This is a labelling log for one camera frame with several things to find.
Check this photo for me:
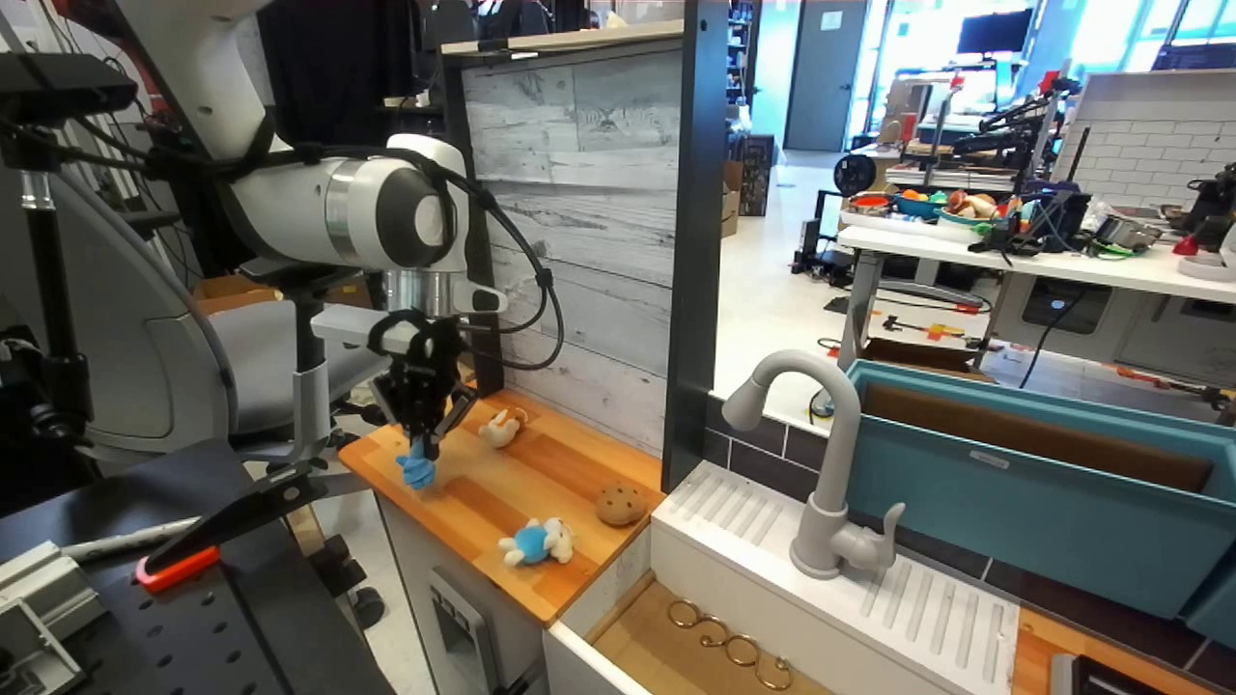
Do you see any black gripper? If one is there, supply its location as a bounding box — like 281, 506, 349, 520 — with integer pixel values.
366, 310, 478, 462

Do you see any blue teddy bear plush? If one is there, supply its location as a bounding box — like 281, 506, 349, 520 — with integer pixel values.
393, 435, 446, 496

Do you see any white and orange plush toy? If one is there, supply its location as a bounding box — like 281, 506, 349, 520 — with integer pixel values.
474, 407, 531, 451

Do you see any white and blue plush toy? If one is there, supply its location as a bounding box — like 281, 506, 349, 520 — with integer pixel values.
499, 516, 580, 572

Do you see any brown cookie toy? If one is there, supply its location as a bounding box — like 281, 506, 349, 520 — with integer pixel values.
591, 484, 653, 533

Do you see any grey wood-print backdrop panel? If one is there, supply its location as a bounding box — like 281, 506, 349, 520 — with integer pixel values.
461, 45, 689, 458

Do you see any grey toy faucet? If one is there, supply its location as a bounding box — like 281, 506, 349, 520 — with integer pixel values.
718, 348, 908, 582

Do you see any white sink with drainboard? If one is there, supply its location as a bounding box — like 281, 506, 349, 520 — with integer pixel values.
542, 458, 1028, 695

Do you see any white cluttered desk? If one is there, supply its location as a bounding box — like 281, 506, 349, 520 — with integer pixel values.
835, 220, 1236, 310

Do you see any teal plastic bin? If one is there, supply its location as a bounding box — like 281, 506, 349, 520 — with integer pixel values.
842, 357, 1236, 649

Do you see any black computer monitor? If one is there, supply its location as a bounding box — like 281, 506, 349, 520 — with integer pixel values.
956, 8, 1036, 58

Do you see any thin black frame bar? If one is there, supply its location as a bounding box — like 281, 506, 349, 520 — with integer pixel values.
441, 50, 512, 397

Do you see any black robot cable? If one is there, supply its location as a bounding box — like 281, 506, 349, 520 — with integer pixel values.
438, 165, 573, 379

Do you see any black clamp with orange handle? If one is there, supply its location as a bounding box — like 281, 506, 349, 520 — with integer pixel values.
133, 458, 380, 597

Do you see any wide black vertical post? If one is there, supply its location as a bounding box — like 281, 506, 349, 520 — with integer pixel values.
658, 0, 742, 496

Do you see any black camera tripod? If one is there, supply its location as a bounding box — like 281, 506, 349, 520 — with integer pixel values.
0, 50, 146, 516

